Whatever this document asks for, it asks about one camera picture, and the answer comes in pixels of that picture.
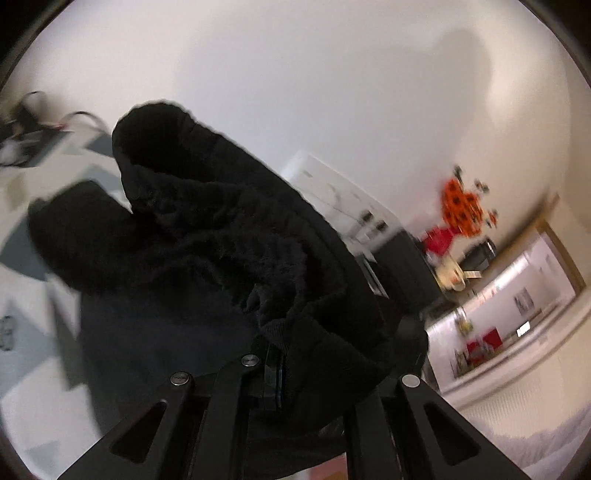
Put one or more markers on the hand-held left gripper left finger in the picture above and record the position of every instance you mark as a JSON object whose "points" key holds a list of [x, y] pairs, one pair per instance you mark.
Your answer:
{"points": [[277, 383]]}

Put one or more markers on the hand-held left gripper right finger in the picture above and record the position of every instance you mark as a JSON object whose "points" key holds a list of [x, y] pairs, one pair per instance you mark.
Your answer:
{"points": [[364, 438]]}

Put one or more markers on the black pants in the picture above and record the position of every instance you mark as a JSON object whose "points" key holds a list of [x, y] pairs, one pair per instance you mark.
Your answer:
{"points": [[207, 230]]}

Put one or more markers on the black side cabinet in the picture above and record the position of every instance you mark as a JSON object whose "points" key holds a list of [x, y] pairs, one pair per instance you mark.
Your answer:
{"points": [[406, 267]]}

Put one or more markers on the white textured blanket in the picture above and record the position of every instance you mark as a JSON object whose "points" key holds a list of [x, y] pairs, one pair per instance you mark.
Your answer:
{"points": [[545, 443]]}

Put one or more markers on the cream mug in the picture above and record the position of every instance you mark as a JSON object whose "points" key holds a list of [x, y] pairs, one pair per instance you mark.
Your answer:
{"points": [[450, 277]]}

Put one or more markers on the white panel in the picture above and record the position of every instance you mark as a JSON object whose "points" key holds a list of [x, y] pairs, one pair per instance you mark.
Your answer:
{"points": [[332, 194]]}

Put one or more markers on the red vase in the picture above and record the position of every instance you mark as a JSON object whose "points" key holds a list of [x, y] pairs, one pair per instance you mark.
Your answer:
{"points": [[438, 240]]}

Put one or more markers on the black appliance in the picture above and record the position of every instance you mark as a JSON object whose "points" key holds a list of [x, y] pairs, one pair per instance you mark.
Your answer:
{"points": [[480, 256]]}

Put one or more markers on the orange flower bouquet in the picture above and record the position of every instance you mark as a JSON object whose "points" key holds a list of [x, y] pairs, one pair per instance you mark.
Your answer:
{"points": [[461, 207]]}

